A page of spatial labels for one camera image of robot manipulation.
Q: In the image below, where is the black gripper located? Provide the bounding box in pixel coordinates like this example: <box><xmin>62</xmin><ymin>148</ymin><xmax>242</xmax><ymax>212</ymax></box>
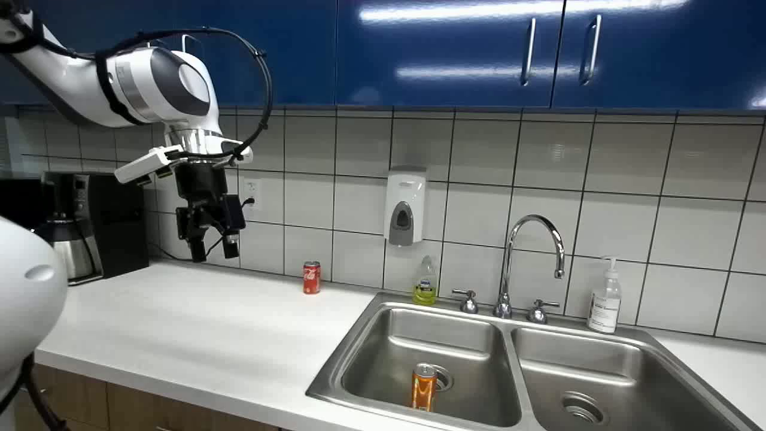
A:
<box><xmin>172</xmin><ymin>160</ymin><xmax>248</xmax><ymax>265</ymax></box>

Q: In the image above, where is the orange soda can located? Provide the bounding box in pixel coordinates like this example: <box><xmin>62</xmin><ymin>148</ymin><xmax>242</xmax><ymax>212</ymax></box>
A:
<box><xmin>409</xmin><ymin>362</ymin><xmax>441</xmax><ymax>415</ymax></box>

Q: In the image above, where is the red soda can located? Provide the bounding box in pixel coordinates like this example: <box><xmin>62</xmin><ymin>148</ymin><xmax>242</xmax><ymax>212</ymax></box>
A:
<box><xmin>302</xmin><ymin>258</ymin><xmax>324</xmax><ymax>297</ymax></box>

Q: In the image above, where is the stainless steel double sink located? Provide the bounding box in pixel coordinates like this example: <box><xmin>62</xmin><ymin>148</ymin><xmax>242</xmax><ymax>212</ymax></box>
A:
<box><xmin>303</xmin><ymin>289</ymin><xmax>764</xmax><ymax>431</ymax></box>

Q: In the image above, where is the black coffee machine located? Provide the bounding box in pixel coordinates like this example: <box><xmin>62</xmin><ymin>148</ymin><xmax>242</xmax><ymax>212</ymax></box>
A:
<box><xmin>42</xmin><ymin>170</ymin><xmax>150</xmax><ymax>283</ymax></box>

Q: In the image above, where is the silver coffee carafe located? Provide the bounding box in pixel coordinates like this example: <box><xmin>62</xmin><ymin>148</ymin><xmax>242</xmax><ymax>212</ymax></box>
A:
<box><xmin>33</xmin><ymin>218</ymin><xmax>101</xmax><ymax>285</ymax></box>

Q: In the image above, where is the wooden base cabinet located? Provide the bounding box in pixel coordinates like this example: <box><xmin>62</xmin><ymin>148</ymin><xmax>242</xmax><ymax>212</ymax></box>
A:
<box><xmin>15</xmin><ymin>364</ymin><xmax>283</xmax><ymax>431</ymax></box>

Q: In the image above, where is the black countertop appliance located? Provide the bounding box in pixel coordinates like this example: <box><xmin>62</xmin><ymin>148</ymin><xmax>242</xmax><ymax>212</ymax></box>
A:
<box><xmin>0</xmin><ymin>175</ymin><xmax>54</xmax><ymax>234</ymax></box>

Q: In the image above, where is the green dish soap bottle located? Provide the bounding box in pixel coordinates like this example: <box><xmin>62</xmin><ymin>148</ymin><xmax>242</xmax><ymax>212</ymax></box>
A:
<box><xmin>409</xmin><ymin>253</ymin><xmax>441</xmax><ymax>309</ymax></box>

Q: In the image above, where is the chrome gooseneck faucet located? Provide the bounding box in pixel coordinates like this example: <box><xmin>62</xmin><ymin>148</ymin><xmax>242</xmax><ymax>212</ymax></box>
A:
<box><xmin>490</xmin><ymin>212</ymin><xmax>569</xmax><ymax>321</ymax></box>

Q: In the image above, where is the clear pump soap bottle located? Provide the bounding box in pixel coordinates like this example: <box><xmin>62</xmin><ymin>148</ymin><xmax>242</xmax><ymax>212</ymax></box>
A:
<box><xmin>586</xmin><ymin>255</ymin><xmax>625</xmax><ymax>336</ymax></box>

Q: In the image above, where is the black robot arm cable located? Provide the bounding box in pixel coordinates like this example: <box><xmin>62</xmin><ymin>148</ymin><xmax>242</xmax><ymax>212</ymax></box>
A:
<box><xmin>93</xmin><ymin>23</ymin><xmax>276</xmax><ymax>170</ymax></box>

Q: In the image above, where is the white wall soap dispenser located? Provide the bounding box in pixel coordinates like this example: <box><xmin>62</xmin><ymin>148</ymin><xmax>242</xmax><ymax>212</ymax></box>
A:
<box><xmin>382</xmin><ymin>167</ymin><xmax>428</xmax><ymax>246</ymax></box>

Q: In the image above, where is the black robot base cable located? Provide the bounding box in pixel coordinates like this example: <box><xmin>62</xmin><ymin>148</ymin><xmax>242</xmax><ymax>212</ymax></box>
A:
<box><xmin>0</xmin><ymin>354</ymin><xmax>70</xmax><ymax>431</ymax></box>

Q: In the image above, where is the chrome faucet handle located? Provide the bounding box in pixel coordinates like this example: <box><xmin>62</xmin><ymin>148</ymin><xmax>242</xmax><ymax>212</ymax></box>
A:
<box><xmin>449</xmin><ymin>287</ymin><xmax>483</xmax><ymax>315</ymax></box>
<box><xmin>525</xmin><ymin>297</ymin><xmax>562</xmax><ymax>326</ymax></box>

